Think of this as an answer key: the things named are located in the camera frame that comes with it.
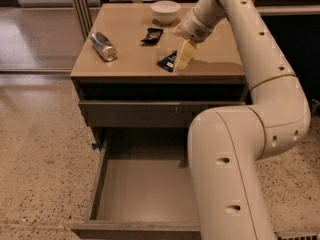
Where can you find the metal window frame post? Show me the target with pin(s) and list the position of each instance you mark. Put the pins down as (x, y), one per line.
(84, 17)

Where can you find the silver drink can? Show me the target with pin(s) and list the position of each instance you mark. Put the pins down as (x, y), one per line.
(103, 46)

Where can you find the open grey drawer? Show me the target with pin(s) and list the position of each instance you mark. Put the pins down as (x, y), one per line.
(142, 188)

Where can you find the floor vent grille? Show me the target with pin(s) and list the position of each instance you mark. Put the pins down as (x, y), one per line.
(298, 235)

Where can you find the small black snack packet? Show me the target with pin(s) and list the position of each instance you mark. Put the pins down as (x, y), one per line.
(153, 36)

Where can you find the black rxbar blueberry bar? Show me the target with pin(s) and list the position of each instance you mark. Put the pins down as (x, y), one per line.
(168, 62)

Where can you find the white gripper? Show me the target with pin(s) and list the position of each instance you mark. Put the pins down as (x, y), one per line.
(195, 26)

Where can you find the white ceramic bowl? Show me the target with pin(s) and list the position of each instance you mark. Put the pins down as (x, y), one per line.
(165, 12)

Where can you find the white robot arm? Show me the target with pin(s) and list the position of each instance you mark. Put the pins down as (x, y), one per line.
(225, 142)

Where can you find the closed upper drawer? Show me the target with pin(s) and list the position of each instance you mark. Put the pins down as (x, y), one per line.
(150, 114)

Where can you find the brown drawer cabinet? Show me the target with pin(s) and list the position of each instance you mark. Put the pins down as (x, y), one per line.
(215, 73)

